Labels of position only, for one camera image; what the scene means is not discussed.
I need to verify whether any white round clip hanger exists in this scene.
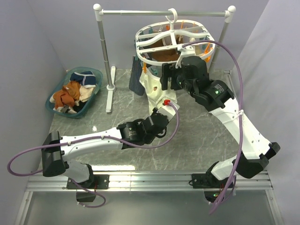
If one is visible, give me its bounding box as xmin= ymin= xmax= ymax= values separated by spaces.
xmin=135 ymin=8 xmax=216 ymax=70

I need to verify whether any navy blue bear underwear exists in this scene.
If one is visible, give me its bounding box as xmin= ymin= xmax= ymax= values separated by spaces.
xmin=70 ymin=71 xmax=97 ymax=88

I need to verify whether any khaki tan underwear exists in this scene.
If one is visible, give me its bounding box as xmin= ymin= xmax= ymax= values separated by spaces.
xmin=194 ymin=43 xmax=210 ymax=57

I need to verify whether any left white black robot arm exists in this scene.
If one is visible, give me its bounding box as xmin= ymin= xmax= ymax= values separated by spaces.
xmin=41 ymin=106 xmax=175 ymax=188

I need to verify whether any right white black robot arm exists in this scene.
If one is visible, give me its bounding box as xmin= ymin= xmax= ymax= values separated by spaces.
xmin=160 ymin=56 xmax=280 ymax=188

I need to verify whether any brown orange underwear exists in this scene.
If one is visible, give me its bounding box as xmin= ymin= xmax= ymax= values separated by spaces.
xmin=150 ymin=39 xmax=179 ymax=62

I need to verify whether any navy striped underwear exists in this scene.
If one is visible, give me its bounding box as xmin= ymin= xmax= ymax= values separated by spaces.
xmin=128 ymin=54 xmax=145 ymax=96

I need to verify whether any teal plastic laundry basket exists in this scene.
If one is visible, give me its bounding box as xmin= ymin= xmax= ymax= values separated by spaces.
xmin=45 ymin=67 xmax=103 ymax=119

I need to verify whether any beige garment in basket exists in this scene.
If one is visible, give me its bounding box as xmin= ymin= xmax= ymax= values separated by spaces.
xmin=79 ymin=86 xmax=95 ymax=103

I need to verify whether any white silver clothes rack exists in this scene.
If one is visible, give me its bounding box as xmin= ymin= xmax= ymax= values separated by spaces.
xmin=93 ymin=4 xmax=236 ymax=113

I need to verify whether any orange brown garment in basket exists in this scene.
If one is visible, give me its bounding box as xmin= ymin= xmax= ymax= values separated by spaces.
xmin=49 ymin=81 xmax=81 ymax=111

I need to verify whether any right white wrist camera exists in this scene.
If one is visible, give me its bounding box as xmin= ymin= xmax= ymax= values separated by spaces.
xmin=175 ymin=44 xmax=195 ymax=68

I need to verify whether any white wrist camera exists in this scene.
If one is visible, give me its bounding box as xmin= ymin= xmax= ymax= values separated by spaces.
xmin=175 ymin=44 xmax=195 ymax=68
xmin=157 ymin=99 xmax=180 ymax=121

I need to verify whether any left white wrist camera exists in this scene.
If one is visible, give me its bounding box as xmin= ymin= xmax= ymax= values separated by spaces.
xmin=157 ymin=99 xmax=180 ymax=121

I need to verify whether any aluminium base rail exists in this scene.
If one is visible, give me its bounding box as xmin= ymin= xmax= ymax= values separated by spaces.
xmin=16 ymin=170 xmax=284 ymax=225

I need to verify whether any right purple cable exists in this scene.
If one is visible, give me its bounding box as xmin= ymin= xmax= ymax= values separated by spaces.
xmin=181 ymin=40 xmax=243 ymax=215

